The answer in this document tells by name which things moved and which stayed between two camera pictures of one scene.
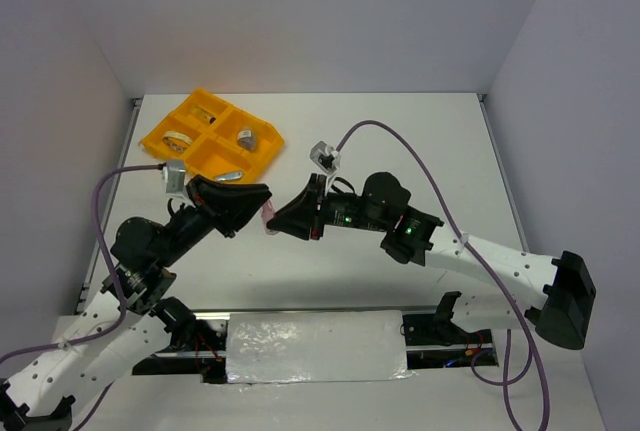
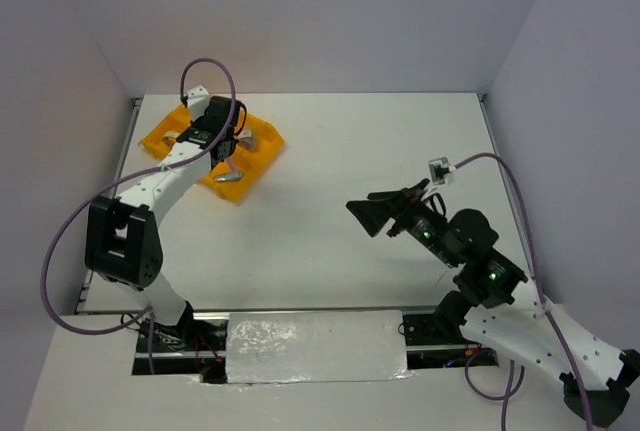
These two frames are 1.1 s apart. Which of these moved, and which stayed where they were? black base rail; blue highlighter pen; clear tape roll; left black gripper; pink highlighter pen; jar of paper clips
Moved: left black gripper; pink highlighter pen
Stayed: clear tape roll; jar of paper clips; blue highlighter pen; black base rail
